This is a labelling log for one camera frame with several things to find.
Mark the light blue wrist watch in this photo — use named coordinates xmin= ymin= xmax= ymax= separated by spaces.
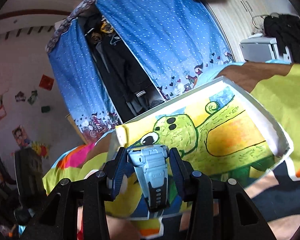
xmin=127 ymin=145 xmax=168 ymax=213

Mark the painted cardboard box tray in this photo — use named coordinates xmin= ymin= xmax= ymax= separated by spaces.
xmin=106 ymin=77 xmax=293 ymax=220

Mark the dark hanging jacket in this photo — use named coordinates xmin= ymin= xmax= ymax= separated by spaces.
xmin=84 ymin=12 xmax=164 ymax=122

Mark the cartoon character poster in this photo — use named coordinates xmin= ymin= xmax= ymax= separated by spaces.
xmin=12 ymin=125 xmax=31 ymax=148

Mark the colourful cartoon bed blanket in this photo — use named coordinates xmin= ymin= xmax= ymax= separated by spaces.
xmin=41 ymin=59 xmax=300 ymax=240

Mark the white small cabinet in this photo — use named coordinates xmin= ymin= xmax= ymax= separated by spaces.
xmin=239 ymin=37 xmax=293 ymax=63

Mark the blue fabric wardrobe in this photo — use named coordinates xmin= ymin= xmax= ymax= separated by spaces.
xmin=46 ymin=0 xmax=234 ymax=143

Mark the beige wooden wardrobe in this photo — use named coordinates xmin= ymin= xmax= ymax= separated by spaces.
xmin=206 ymin=0 xmax=270 ymax=61

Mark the pile of dark clothes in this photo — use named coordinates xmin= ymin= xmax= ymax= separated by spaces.
xmin=263 ymin=14 xmax=300 ymax=63

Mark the yellow bear wall sticker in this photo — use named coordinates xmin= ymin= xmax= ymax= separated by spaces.
xmin=31 ymin=141 xmax=50 ymax=159

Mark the red square wall decoration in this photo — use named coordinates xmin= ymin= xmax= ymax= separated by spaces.
xmin=39 ymin=74 xmax=55 ymax=91

